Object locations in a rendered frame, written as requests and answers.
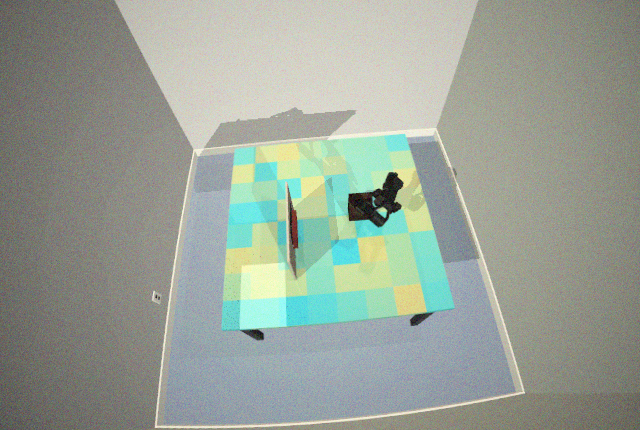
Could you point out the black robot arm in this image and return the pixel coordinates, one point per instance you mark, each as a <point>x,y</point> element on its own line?
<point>391,186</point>

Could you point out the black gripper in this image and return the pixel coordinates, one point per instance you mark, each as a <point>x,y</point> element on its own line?
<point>396,205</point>

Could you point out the beige flat rectangular board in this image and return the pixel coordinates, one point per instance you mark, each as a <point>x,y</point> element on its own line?
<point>290,249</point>

